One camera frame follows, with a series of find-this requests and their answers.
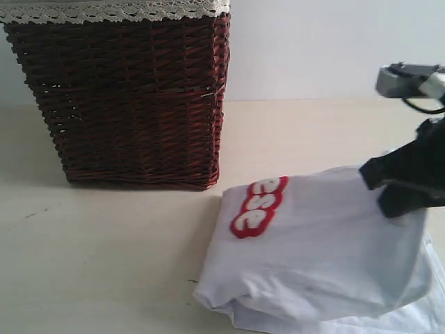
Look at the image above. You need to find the white t-shirt with red lettering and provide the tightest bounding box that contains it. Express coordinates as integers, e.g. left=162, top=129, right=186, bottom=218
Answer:
left=194, top=167, right=444, bottom=333

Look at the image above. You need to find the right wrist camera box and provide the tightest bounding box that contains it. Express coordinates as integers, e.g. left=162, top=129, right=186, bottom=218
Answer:
left=375, top=63, right=444, bottom=100

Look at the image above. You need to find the dark red wicker basket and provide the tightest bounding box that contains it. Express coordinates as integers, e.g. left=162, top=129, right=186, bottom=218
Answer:
left=3, top=13, right=230, bottom=191

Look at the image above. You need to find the white lace cloth trim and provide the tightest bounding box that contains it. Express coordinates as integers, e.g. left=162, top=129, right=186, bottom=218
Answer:
left=1, top=0, right=230, bottom=24

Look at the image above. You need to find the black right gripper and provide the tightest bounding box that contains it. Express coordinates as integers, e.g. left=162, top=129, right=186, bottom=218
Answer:
left=359, top=118, right=444, bottom=218

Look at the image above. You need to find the black cable loop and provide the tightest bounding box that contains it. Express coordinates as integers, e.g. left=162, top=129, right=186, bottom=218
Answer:
left=403, top=97, right=445, bottom=115

